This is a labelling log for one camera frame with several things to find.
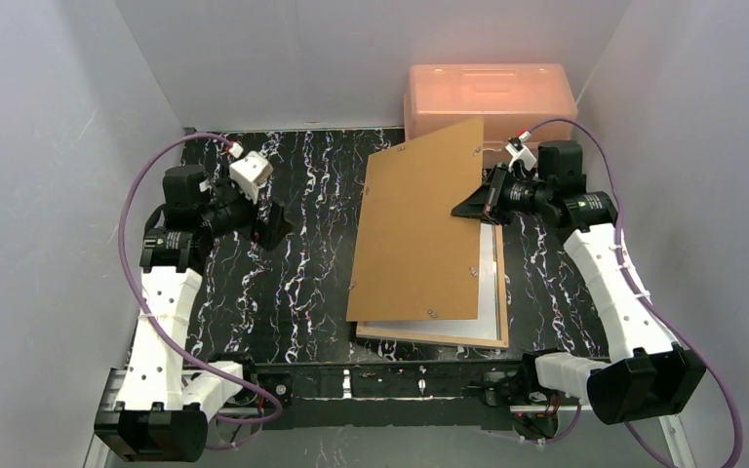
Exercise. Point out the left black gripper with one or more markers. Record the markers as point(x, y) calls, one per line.
point(260, 218)

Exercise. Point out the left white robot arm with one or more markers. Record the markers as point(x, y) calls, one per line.
point(168, 398)

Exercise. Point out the aluminium rail frame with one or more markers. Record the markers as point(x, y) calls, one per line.
point(160, 407)

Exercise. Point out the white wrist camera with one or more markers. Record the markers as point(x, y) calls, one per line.
point(520, 154)
point(249, 169)

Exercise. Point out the orange plastic storage box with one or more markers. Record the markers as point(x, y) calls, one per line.
point(510, 97)

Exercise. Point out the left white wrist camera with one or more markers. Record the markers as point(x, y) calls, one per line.
point(249, 169)

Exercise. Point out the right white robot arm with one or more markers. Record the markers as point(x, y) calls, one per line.
point(649, 373)

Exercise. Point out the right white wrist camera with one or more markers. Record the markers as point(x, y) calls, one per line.
point(520, 154)

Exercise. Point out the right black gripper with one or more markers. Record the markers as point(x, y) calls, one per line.
point(492, 198)

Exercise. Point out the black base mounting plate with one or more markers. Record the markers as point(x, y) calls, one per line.
point(484, 394)

